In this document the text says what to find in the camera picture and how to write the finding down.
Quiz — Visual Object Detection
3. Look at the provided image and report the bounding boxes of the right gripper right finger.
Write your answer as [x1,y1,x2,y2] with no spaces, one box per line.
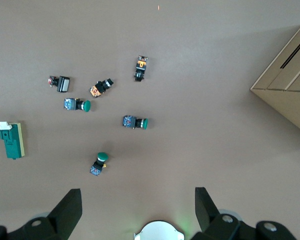
[189,186,298,240]

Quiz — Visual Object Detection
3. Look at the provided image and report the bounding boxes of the brown cardboard box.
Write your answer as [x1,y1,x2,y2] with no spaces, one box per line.
[249,21,300,137]

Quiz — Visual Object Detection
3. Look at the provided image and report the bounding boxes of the black square illuminated push button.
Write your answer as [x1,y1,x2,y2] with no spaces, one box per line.
[47,75,72,93]

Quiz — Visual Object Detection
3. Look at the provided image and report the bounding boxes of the green mushroom push button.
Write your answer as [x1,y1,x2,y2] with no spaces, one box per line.
[122,114,149,131]
[89,152,109,177]
[63,97,92,113]

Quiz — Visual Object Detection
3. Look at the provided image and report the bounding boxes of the green load switch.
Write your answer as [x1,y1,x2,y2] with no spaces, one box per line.
[0,121,27,160]

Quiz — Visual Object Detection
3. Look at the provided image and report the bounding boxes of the black selector switch orange block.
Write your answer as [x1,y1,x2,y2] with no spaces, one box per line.
[88,78,115,99]
[133,55,149,82]

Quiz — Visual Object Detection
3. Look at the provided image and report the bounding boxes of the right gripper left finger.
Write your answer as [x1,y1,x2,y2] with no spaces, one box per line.
[0,188,83,240]

